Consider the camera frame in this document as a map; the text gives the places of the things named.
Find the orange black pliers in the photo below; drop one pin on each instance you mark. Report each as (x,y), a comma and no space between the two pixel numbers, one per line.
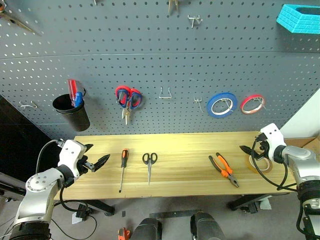
(226,170)

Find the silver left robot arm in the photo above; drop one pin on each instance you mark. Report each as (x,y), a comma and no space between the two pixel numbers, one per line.
(37,192)

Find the orange black screwdriver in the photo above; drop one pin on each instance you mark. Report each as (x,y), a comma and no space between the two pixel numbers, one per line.
(123,160)

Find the black table leg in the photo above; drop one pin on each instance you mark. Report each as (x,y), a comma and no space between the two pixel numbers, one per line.
(102,206)
(247,201)

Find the double metal pegboard hook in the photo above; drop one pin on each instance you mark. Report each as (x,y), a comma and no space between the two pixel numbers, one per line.
(193,20)

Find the cardboard box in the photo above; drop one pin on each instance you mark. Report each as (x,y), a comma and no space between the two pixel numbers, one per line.
(303,145)

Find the dark rounded shape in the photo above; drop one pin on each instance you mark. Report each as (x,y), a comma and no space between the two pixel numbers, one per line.
(207,227)
(147,230)

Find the hanging metal pliers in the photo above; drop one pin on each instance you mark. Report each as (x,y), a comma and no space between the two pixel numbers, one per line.
(171,6)

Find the black metal floor plate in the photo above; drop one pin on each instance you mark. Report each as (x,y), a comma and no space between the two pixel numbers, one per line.
(172,214)

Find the orange black tool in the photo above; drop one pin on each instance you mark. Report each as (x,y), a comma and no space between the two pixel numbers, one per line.
(123,235)

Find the black cup holder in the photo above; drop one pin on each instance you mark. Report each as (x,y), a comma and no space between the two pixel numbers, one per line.
(75,117)

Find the clear tan tape roll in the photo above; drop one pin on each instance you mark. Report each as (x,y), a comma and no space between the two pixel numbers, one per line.
(268,168)

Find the wide metal pegboard hook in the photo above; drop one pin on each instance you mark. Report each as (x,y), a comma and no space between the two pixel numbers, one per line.
(165,97)

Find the hanging long metal scissors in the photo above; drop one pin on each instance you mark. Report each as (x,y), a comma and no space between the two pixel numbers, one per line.
(17,23)

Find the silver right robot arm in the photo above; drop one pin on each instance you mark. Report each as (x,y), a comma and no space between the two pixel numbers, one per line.
(301,160)

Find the cyan plastic bin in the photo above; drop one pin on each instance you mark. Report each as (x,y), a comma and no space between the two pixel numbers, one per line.
(297,20)

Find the red blue tools in cup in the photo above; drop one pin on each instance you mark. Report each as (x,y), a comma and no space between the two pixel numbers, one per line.
(72,90)

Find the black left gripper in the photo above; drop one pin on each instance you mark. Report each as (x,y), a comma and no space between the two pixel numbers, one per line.
(82,165)

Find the black power adapter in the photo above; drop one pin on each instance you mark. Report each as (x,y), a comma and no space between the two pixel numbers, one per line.
(81,212)

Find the black scissors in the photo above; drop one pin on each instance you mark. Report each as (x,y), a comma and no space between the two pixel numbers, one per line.
(149,167)

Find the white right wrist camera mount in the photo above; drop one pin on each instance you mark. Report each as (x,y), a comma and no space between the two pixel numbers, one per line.
(272,135)

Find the red tape roll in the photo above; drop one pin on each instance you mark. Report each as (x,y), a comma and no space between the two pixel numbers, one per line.
(246,102)

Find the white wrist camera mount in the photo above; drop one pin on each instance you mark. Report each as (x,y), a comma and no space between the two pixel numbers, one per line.
(272,135)
(71,153)

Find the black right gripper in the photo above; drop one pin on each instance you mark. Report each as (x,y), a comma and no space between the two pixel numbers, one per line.
(263,150)

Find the blue tape roll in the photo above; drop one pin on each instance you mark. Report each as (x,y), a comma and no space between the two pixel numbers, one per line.
(212,111)

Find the flat metal pegboard hook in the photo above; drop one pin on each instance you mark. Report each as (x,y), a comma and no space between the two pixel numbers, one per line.
(27,106)

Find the white paper sheet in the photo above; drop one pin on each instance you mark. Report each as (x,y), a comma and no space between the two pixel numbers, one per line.
(265,203)
(75,219)

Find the narrow metal pegboard hook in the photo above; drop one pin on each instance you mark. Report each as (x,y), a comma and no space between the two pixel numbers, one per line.
(198,103)

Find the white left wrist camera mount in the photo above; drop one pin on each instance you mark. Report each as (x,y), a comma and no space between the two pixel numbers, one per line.
(71,153)

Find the black cabinet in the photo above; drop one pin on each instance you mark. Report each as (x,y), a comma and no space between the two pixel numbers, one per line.
(17,140)

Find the grey metal pegboard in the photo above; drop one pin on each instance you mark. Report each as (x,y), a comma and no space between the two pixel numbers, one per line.
(155,55)

